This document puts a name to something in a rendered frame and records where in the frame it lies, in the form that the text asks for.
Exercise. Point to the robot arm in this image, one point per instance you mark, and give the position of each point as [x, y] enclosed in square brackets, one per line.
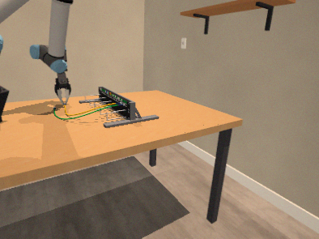
[54, 54]

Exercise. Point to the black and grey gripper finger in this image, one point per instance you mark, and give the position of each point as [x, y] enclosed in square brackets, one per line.
[67, 92]
[59, 93]

